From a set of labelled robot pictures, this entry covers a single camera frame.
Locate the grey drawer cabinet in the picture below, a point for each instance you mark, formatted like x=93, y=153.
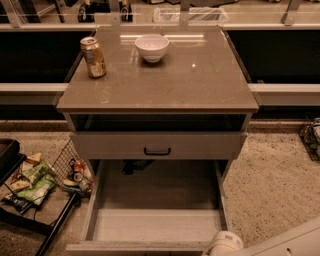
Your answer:
x=197, y=86

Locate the white ceramic bowl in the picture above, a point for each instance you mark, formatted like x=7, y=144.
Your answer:
x=152, y=47

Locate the grey top drawer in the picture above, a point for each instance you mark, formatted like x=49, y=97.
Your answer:
x=159, y=145

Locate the red soda can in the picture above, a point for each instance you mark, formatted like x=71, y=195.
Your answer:
x=78, y=171

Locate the grey drawer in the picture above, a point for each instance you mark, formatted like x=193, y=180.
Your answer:
x=170, y=208
x=159, y=145

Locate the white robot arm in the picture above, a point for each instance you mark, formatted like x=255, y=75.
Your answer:
x=303, y=240

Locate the green snack bag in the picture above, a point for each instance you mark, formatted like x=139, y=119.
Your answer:
x=41, y=181

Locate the black wire basket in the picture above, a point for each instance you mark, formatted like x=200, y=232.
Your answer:
x=310, y=136
x=63, y=171

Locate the blue snack bag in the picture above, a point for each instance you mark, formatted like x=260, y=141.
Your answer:
x=21, y=205

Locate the black wire basket right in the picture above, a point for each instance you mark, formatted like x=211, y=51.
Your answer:
x=310, y=136

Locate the gold soda can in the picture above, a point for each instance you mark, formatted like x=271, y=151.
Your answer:
x=93, y=55

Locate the clear plastic bin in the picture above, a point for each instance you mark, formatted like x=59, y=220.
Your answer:
x=195, y=14

